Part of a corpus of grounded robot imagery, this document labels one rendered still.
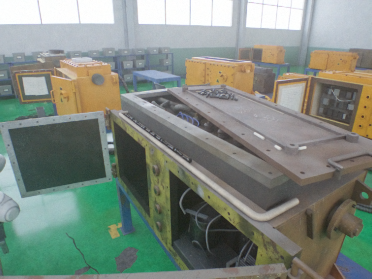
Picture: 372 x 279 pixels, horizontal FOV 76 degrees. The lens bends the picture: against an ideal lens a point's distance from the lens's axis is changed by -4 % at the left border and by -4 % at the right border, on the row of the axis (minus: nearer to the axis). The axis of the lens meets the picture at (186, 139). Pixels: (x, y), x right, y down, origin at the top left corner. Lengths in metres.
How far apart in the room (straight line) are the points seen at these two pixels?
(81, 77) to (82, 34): 6.77
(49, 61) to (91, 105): 3.01
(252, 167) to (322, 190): 0.29
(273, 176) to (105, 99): 3.06
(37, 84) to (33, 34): 5.21
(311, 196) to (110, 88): 3.07
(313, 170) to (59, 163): 1.62
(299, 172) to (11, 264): 2.37
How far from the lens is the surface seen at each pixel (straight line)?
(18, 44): 9.97
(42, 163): 1.95
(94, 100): 3.54
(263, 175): 0.75
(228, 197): 0.79
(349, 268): 1.61
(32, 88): 4.94
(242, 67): 4.78
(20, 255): 2.67
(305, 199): 0.88
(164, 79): 6.97
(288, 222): 0.80
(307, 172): 0.76
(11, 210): 1.38
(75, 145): 1.89
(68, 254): 2.50
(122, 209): 2.35
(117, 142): 1.83
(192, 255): 1.27
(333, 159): 0.84
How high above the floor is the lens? 1.71
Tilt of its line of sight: 23 degrees down
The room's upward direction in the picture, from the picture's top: straight up
